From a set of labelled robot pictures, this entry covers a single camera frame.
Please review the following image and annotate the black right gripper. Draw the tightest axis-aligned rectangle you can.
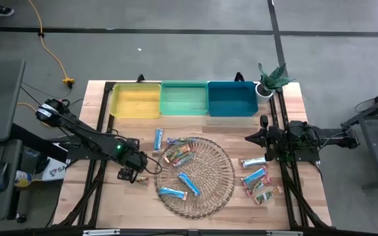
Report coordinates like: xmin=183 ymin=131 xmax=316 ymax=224
xmin=245 ymin=114 xmax=281 ymax=162

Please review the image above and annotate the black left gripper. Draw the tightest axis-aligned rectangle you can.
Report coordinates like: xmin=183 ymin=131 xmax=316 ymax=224
xmin=117 ymin=151 xmax=149 ymax=184

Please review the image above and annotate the orange snack bag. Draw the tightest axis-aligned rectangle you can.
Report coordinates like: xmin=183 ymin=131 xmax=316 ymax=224
xmin=240 ymin=156 xmax=268 ymax=169

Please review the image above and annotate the blue granola bar wrapper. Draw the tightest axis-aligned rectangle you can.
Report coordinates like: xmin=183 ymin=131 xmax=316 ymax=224
xmin=240 ymin=165 xmax=269 ymax=188
xmin=177 ymin=172 xmax=201 ymax=197
xmin=157 ymin=186 xmax=188 ymax=201
xmin=152 ymin=127 xmax=165 ymax=153

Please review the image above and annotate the blue green granola bar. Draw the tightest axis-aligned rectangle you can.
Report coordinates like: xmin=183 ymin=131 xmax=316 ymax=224
xmin=172 ymin=151 xmax=196 ymax=168

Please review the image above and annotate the snake plant in white pot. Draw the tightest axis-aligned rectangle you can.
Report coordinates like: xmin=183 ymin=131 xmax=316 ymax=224
xmin=254 ymin=62 xmax=297 ymax=105

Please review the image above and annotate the blue plastic bin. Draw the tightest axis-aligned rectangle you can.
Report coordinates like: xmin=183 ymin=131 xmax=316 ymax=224
xmin=207 ymin=81 xmax=259 ymax=118

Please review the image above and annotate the round woven straw placemat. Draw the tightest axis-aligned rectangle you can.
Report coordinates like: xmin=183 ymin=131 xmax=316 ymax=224
xmin=154 ymin=136 xmax=236 ymax=220

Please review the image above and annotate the black front table beam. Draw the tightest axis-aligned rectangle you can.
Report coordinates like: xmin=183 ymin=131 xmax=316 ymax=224
xmin=0 ymin=225 xmax=378 ymax=236

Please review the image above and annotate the white printed cardboard box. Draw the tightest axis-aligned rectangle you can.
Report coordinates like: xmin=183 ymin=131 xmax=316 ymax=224
xmin=41 ymin=157 xmax=68 ymax=182

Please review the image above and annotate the yellow plastic bin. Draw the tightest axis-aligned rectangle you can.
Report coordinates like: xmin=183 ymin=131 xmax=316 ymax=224
xmin=109 ymin=83 xmax=162 ymax=119

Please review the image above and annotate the teal plastic bin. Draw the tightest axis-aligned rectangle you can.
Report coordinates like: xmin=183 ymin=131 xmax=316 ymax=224
xmin=159 ymin=81 xmax=209 ymax=117

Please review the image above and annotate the black desk beam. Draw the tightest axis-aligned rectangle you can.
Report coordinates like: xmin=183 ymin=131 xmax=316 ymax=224
xmin=10 ymin=123 xmax=68 ymax=161

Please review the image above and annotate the yellow labelled bottle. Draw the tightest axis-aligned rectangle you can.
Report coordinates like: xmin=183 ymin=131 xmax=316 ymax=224
xmin=13 ymin=169 xmax=34 ymax=188

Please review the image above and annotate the dark grey metal stand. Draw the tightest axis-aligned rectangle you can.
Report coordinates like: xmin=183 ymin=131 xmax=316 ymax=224
xmin=341 ymin=81 xmax=378 ymax=191

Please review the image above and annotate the black floor tape strip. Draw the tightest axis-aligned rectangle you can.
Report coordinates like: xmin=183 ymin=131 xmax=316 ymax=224
xmin=266 ymin=0 xmax=287 ymax=83
xmin=0 ymin=25 xmax=378 ymax=37

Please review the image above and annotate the person's black shoe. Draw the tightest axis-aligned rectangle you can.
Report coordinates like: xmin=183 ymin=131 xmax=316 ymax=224
xmin=0 ymin=3 xmax=15 ymax=18

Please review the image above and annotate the black aluminium table frame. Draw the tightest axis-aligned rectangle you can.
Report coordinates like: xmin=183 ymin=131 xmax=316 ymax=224
xmin=53 ymin=73 xmax=146 ymax=227
xmin=234 ymin=71 xmax=333 ymax=229

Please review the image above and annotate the silver metal bracket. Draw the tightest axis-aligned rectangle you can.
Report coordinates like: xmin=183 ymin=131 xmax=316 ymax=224
xmin=266 ymin=230 xmax=304 ymax=236
xmin=83 ymin=229 xmax=121 ymax=236

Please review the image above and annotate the black floor cable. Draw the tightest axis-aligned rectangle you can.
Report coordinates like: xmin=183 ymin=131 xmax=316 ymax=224
xmin=20 ymin=81 xmax=74 ymax=100

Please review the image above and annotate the yellow extension cable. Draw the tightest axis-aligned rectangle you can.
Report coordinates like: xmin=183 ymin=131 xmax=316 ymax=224
xmin=16 ymin=102 xmax=51 ymax=128
xmin=27 ymin=0 xmax=75 ymax=89

